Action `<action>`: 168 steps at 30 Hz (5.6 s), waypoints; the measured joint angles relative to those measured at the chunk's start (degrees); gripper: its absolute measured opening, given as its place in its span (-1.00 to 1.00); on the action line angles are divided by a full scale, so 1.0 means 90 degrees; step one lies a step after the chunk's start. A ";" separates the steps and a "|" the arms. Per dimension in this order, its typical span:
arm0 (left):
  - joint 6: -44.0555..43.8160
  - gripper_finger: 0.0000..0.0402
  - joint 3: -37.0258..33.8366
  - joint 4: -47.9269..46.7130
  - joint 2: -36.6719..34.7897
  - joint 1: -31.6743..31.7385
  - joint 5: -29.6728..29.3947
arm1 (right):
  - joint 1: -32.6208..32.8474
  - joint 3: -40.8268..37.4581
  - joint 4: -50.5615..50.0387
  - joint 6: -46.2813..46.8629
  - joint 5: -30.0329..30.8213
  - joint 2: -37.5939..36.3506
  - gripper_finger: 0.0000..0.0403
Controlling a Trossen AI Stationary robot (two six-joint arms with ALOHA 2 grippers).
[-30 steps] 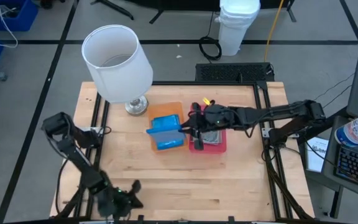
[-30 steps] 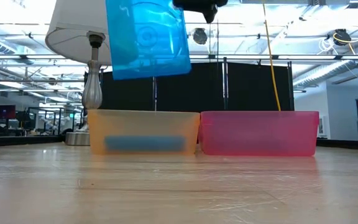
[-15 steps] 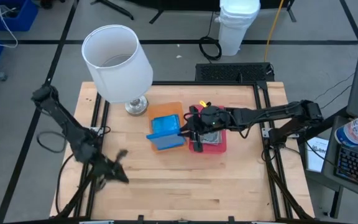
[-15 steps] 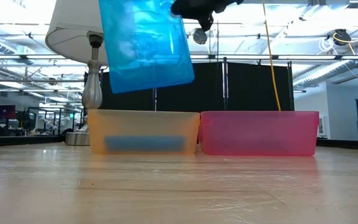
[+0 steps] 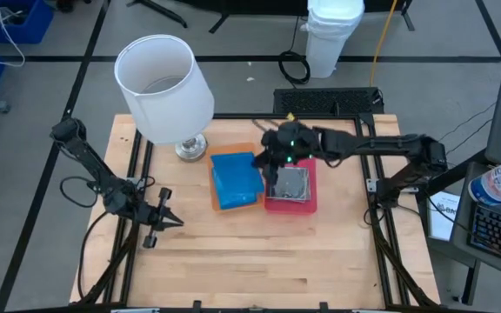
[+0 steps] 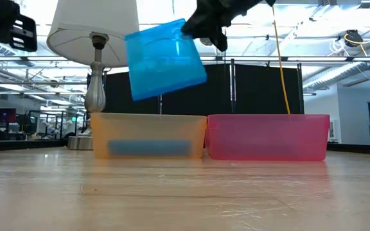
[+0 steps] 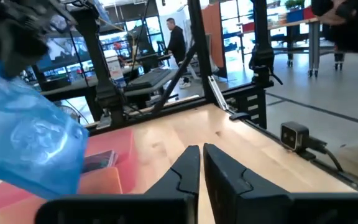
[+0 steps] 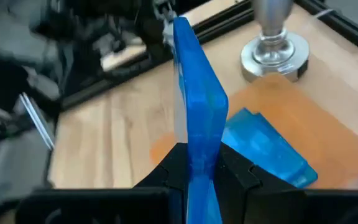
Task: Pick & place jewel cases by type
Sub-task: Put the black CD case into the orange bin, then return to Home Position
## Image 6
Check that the dark red monitor screen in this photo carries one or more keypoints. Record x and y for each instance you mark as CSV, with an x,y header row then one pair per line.
x,y
4,115

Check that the orange translucent plastic bin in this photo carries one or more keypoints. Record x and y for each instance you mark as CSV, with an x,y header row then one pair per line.
x,y
146,128

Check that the red translucent plastic bin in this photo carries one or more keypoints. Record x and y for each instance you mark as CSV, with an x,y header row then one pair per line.
x,y
268,134

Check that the black partition screen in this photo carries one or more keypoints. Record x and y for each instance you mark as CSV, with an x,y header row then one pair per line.
x,y
262,90

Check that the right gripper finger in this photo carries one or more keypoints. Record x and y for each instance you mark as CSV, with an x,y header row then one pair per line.
x,y
221,40
199,27

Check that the white shade table lamp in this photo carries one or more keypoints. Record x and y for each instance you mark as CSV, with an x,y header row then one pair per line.
x,y
92,32

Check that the grey ceiling duct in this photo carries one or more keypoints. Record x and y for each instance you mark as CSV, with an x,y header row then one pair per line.
x,y
332,77

